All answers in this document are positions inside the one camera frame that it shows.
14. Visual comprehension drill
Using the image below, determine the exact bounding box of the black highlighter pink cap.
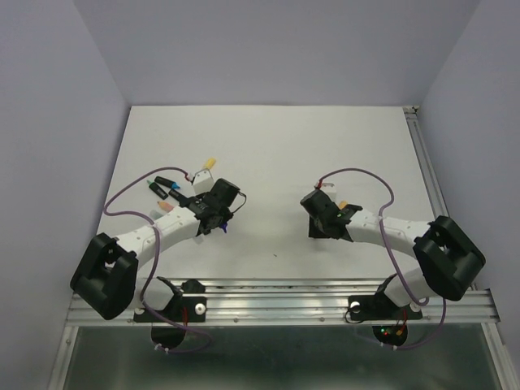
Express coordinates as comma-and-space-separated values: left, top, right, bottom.
168, 188, 188, 203

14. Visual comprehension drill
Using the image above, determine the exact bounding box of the aluminium front rail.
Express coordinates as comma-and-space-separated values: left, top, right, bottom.
71, 278, 499, 326

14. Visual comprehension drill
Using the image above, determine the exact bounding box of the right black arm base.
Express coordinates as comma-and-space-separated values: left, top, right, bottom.
343, 274, 423, 349

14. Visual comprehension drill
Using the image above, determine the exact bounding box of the translucent highlighter orange ink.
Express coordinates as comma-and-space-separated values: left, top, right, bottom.
157, 201, 175, 213

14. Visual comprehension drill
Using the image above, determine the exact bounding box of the yellow translucent highlighter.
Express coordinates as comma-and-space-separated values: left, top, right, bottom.
201, 158, 216, 171

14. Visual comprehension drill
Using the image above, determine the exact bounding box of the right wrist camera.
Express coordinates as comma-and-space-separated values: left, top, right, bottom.
317, 182, 337, 202

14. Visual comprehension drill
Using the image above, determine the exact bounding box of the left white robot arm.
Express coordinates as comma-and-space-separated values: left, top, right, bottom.
70, 179, 241, 320

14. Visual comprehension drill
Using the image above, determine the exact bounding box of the translucent highlighter mint green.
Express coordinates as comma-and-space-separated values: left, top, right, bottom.
149, 210, 163, 219

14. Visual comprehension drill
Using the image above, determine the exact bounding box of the black highlighter blue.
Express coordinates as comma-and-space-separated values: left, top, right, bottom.
154, 175, 180, 190

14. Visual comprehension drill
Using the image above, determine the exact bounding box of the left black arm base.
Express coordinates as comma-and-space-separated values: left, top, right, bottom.
132, 277, 213, 354

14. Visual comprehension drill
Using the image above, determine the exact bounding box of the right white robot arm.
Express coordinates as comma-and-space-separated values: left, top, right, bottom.
301, 189, 486, 317

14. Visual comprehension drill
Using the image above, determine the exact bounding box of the black highlighter green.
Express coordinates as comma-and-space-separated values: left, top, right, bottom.
147, 180, 168, 200

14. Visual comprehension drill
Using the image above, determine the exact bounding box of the aluminium rail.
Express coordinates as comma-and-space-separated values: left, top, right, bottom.
71, 278, 499, 326
403, 106, 449, 217

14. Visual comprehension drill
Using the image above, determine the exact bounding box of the aluminium right rail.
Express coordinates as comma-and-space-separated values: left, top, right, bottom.
403, 106, 449, 217

